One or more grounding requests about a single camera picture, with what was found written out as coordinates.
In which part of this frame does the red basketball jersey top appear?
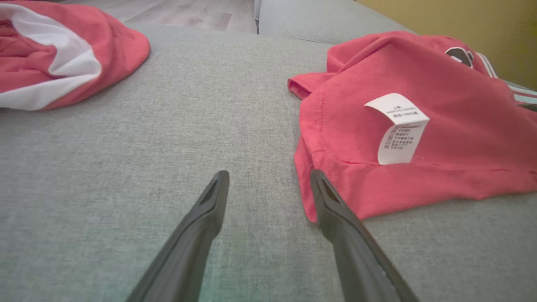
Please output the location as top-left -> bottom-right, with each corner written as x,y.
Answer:
287,30 -> 537,223

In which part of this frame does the red jersey number 23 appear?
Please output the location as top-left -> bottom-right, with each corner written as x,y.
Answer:
0,0 -> 151,112

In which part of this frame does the small grey sofa seat cushion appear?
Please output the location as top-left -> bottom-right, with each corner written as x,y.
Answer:
256,0 -> 416,44

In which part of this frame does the yellow sofa back cushion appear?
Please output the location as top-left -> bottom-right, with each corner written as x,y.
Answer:
357,0 -> 537,91

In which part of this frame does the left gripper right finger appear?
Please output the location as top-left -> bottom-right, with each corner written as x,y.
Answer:
310,169 -> 421,302

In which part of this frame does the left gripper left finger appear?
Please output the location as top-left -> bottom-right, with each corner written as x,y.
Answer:
126,170 -> 230,302

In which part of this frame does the grey and yellow sofa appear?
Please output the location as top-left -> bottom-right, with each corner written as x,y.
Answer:
0,21 -> 537,302

